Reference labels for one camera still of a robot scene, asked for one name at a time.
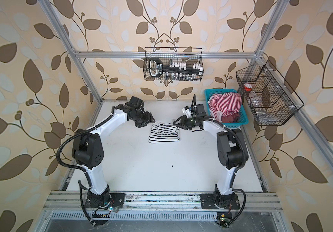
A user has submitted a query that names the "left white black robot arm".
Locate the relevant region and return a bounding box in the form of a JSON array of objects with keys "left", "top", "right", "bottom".
[{"left": 56, "top": 97, "right": 155, "bottom": 208}]

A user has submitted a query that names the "back black wire basket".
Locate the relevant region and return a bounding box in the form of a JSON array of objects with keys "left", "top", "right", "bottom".
[{"left": 143, "top": 46, "right": 204, "bottom": 82}]

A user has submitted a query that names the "aluminium frame back bar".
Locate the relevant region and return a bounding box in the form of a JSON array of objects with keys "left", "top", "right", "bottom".
[{"left": 74, "top": 51, "right": 257, "bottom": 59}]

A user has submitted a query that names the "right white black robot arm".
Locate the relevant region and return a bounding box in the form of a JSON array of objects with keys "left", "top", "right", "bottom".
[{"left": 173, "top": 103, "right": 249, "bottom": 209}]

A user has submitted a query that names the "black corrugated cable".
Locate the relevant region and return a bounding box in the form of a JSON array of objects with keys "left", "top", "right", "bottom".
[
  {"left": 206, "top": 117, "right": 249, "bottom": 227},
  {"left": 56, "top": 113, "right": 115, "bottom": 227}
]

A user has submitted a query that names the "black wire basket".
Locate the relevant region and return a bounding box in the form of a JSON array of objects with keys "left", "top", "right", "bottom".
[
  {"left": 236, "top": 61, "right": 304, "bottom": 126},
  {"left": 143, "top": 46, "right": 204, "bottom": 82}
]

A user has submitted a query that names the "right black wire basket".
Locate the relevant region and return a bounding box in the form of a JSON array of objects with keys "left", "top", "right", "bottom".
[{"left": 236, "top": 61, "right": 304, "bottom": 126}]

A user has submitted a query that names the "aluminium front rail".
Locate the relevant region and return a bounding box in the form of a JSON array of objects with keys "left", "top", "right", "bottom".
[{"left": 43, "top": 191, "right": 283, "bottom": 213}]

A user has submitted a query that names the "red white striped tank top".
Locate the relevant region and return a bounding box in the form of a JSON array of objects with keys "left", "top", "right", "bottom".
[{"left": 208, "top": 92, "right": 242, "bottom": 123}]

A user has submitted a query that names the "black white striped tank top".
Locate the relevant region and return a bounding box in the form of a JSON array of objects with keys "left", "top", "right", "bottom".
[{"left": 149, "top": 123, "right": 180, "bottom": 144}]

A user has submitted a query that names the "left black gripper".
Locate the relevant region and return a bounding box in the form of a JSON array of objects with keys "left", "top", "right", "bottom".
[{"left": 131, "top": 110, "right": 157, "bottom": 126}]

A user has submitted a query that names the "black white handled tool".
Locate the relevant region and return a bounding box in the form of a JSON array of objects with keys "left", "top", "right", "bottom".
[{"left": 148, "top": 58, "right": 163, "bottom": 78}]

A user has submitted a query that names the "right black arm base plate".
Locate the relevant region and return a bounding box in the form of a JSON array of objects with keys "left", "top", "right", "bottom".
[{"left": 199, "top": 193, "right": 241, "bottom": 210}]

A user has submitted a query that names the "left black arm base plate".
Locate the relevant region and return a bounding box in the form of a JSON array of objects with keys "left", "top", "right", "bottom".
[{"left": 84, "top": 192, "right": 125, "bottom": 208}]

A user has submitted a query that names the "teal plastic basket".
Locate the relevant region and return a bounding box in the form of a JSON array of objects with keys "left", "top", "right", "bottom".
[{"left": 204, "top": 89, "right": 249, "bottom": 128}]

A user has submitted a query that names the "red capped plastic bottle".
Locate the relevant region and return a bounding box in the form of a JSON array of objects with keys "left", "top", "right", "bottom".
[{"left": 243, "top": 83, "right": 257, "bottom": 98}]

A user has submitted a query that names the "right black corrugated cable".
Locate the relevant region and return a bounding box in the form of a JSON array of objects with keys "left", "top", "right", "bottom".
[{"left": 206, "top": 117, "right": 249, "bottom": 227}]

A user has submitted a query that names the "left black corrugated cable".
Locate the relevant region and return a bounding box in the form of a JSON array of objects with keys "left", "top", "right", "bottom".
[{"left": 56, "top": 113, "right": 115, "bottom": 227}]

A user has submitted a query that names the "black vial rack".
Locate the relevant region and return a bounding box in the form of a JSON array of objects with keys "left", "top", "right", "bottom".
[{"left": 161, "top": 59, "right": 204, "bottom": 81}]

